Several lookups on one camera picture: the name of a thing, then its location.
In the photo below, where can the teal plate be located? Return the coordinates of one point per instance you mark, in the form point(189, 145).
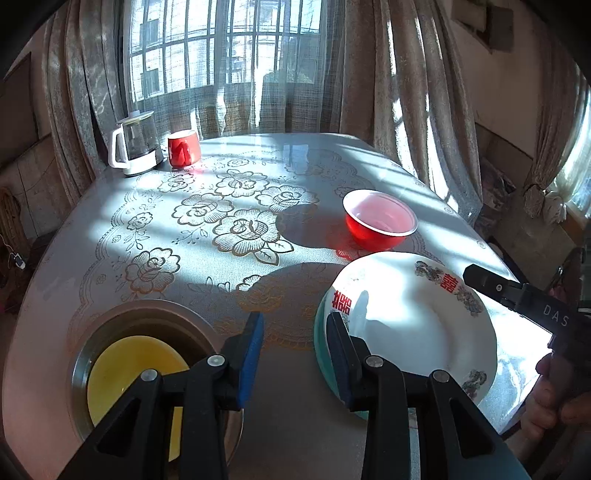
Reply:
point(321, 355)

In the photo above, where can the red mug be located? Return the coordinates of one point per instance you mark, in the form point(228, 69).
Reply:
point(184, 150)

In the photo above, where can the person's right hand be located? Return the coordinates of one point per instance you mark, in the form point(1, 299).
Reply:
point(545, 406)

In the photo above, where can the yellow plate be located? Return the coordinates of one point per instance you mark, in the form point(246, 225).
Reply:
point(120, 369)

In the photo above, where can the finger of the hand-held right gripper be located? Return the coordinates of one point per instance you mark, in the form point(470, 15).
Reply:
point(494, 284)

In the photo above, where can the stainless steel bowl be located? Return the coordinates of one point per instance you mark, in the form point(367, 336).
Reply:
point(138, 318)

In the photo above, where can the lace-patterned tablecloth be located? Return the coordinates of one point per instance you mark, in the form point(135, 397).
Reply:
point(184, 258)

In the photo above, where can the white glass kettle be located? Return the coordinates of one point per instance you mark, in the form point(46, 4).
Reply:
point(138, 143)

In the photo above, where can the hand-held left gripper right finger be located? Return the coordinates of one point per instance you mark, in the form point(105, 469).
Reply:
point(340, 364)

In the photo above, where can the beige patterned curtain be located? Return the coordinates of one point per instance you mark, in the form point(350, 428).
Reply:
point(78, 115)
point(406, 92)

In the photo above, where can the barred window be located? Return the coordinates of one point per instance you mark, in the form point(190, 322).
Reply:
point(207, 46)

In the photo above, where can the red bowl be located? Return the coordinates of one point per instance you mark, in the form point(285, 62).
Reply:
point(378, 230)

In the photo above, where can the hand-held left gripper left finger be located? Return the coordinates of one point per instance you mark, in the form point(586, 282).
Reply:
point(251, 362)

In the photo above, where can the white plate with red print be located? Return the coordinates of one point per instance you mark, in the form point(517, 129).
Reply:
point(406, 323)

